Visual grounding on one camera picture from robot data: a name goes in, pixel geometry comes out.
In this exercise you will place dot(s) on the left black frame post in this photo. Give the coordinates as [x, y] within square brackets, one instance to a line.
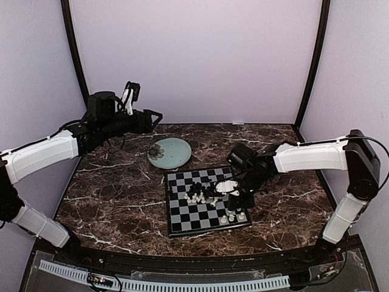
[72, 43]

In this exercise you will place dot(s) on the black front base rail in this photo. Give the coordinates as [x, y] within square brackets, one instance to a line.
[122, 263]

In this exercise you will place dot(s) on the black grey chessboard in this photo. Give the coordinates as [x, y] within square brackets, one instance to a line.
[185, 219]

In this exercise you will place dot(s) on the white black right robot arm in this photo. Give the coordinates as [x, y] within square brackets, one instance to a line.
[349, 165]

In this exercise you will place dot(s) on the pale green flower plate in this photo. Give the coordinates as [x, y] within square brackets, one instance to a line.
[169, 153]

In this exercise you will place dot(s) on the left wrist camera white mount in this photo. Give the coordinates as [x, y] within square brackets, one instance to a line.
[129, 96]

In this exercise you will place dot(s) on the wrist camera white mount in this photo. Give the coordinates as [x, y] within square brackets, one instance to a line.
[227, 187]
[129, 96]

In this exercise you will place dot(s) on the black frame post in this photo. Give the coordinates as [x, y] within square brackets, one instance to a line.
[315, 61]
[72, 43]

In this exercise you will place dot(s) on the white chess pieces pile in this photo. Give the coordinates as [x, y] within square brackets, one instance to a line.
[200, 199]

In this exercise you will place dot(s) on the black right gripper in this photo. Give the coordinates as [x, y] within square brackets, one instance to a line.
[240, 202]

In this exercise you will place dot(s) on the white slotted cable duct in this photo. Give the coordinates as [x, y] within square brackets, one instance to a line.
[101, 282]

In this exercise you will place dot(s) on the right black frame post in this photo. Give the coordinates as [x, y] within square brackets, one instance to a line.
[315, 61]

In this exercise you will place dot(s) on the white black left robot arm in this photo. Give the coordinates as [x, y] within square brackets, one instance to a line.
[107, 116]

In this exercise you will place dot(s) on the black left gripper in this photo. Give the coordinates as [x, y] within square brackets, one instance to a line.
[145, 116]

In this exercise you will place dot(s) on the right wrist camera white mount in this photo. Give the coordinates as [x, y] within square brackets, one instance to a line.
[227, 187]

